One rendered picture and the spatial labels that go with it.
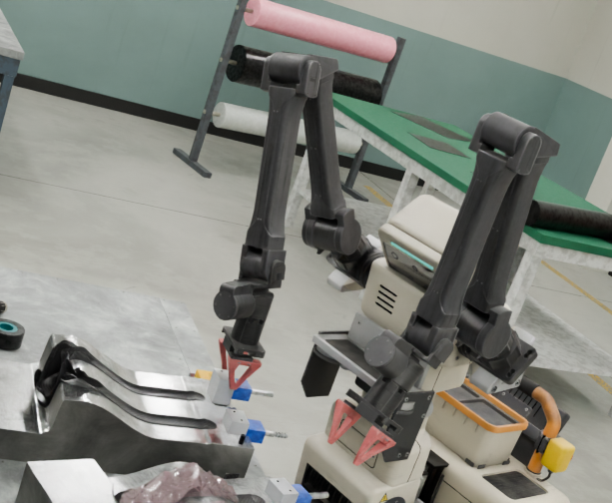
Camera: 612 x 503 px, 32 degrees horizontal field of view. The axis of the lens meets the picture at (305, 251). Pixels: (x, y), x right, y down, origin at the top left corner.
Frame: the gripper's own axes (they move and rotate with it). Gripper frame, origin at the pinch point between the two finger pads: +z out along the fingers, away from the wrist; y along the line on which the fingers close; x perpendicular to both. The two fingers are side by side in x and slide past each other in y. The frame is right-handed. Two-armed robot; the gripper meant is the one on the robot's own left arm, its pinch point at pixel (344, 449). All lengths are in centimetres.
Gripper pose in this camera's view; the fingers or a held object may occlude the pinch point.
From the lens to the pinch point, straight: 191.3
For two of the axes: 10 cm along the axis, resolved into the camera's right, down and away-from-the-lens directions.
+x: 4.9, 4.4, 7.5
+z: -6.0, 7.9, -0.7
